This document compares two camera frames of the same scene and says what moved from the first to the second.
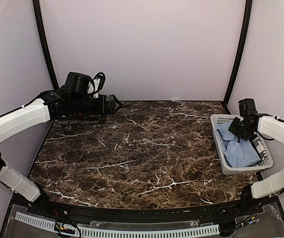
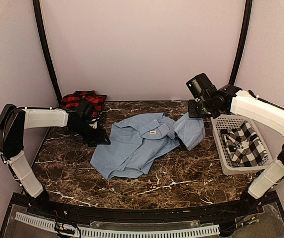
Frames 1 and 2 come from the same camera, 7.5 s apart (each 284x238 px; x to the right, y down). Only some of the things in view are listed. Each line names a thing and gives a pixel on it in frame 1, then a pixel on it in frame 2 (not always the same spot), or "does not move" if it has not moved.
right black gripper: [232, 129] -> [192, 111]
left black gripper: [102, 109] -> [98, 138]
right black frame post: [249, 5] does not move
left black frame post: [36, 4] does not move
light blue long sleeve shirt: [236, 153] -> [128, 150]
